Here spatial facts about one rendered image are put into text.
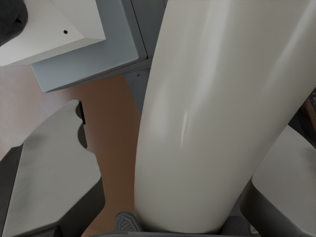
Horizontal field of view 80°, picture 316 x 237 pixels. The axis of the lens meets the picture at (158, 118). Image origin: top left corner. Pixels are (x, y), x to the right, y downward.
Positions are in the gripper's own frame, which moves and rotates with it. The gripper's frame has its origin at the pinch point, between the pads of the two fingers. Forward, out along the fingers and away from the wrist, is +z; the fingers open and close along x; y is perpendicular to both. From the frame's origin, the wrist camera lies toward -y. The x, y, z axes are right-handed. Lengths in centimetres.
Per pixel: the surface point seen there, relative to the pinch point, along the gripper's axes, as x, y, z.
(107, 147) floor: -44, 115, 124
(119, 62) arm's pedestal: -11.7, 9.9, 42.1
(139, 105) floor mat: -14, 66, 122
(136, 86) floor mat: -17, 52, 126
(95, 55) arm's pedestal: -19.1, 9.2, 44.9
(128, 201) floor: -24, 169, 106
